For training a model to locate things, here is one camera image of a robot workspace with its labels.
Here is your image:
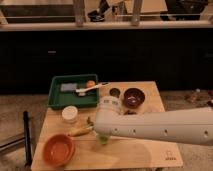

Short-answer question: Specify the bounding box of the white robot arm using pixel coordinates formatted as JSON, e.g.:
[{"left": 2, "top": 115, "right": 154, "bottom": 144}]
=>
[{"left": 94, "top": 96, "right": 213, "bottom": 146}]

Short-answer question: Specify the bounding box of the dark maroon bowl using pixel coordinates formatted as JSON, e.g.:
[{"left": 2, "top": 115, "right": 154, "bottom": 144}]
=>
[{"left": 123, "top": 88, "right": 145, "bottom": 109}]

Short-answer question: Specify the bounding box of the red orange bowl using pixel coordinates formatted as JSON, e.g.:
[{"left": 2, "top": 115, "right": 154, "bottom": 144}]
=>
[{"left": 42, "top": 134, "right": 75, "bottom": 167}]

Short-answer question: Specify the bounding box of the small metal cup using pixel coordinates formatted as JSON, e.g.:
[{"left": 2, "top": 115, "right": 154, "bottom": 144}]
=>
[{"left": 109, "top": 88, "right": 120, "bottom": 98}]

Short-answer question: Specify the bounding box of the white spatula brush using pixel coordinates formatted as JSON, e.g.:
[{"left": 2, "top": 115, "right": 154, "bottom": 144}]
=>
[{"left": 75, "top": 82, "right": 109, "bottom": 93}]

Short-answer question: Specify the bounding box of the orange fruit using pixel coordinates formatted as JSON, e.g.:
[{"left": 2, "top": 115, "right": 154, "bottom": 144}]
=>
[{"left": 86, "top": 80, "right": 96, "bottom": 88}]

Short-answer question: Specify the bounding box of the grey sponge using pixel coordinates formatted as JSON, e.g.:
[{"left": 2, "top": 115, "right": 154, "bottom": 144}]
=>
[{"left": 60, "top": 83, "right": 77, "bottom": 92}]

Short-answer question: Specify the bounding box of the green vegetable piece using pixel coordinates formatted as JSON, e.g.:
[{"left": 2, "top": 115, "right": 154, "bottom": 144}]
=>
[{"left": 87, "top": 117, "right": 94, "bottom": 126}]

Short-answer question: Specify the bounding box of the white lidded jar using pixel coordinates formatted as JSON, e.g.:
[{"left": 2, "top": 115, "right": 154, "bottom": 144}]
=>
[{"left": 62, "top": 106, "right": 78, "bottom": 123}]

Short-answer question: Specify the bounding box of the green plastic tray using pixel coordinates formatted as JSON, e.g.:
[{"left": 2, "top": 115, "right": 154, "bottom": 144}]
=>
[{"left": 47, "top": 74, "right": 99, "bottom": 110}]

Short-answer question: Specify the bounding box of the green plastic cup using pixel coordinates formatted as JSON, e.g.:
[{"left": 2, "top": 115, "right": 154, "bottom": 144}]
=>
[{"left": 96, "top": 134, "right": 109, "bottom": 145}]

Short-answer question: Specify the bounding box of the black pole stand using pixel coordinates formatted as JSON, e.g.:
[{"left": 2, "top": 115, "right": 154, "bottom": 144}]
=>
[{"left": 23, "top": 111, "right": 32, "bottom": 167}]

